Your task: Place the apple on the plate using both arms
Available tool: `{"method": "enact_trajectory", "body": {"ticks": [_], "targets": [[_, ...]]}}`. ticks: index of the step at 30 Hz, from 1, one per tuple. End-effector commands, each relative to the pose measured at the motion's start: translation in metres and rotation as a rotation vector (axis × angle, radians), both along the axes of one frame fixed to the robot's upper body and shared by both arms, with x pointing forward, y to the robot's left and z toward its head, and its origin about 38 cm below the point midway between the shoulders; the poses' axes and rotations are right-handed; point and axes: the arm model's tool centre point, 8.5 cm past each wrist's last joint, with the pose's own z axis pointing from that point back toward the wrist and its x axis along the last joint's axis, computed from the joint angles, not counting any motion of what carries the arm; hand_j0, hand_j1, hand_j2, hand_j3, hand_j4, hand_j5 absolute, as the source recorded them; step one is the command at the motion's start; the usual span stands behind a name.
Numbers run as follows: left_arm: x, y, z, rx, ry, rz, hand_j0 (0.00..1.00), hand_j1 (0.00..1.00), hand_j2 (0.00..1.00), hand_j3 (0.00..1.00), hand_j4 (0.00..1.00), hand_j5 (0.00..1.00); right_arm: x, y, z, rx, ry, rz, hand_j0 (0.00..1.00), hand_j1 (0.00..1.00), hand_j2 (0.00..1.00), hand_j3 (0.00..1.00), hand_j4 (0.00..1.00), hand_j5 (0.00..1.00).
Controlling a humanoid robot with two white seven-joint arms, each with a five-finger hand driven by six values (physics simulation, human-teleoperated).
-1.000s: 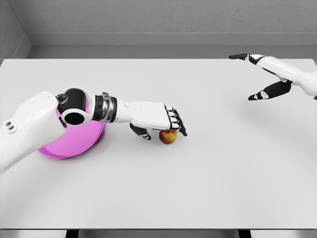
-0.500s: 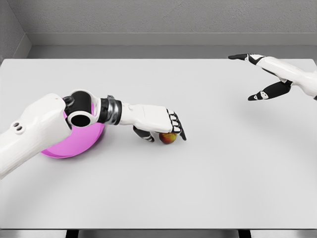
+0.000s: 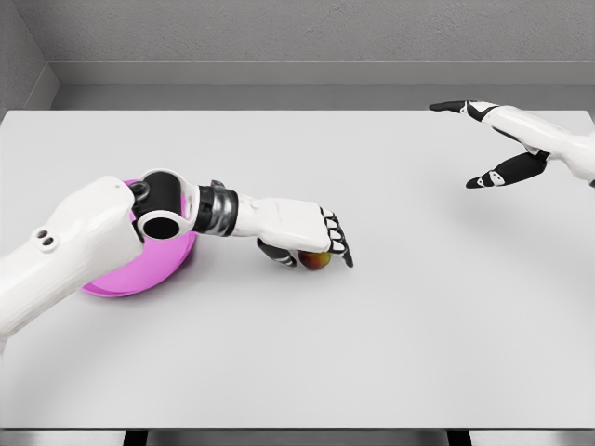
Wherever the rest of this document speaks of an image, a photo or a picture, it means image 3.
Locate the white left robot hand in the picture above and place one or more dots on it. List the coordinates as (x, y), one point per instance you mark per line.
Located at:
(297, 223)

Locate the pink plate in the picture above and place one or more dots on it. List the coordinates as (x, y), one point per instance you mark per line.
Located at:
(149, 269)

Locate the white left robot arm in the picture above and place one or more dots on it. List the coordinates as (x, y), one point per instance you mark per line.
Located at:
(83, 223)

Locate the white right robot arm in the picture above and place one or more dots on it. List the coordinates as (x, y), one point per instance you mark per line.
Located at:
(581, 155)

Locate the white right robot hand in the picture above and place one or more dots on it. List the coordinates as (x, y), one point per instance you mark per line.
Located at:
(516, 123)

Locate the red yellow apple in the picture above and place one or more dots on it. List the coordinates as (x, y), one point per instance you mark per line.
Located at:
(314, 260)

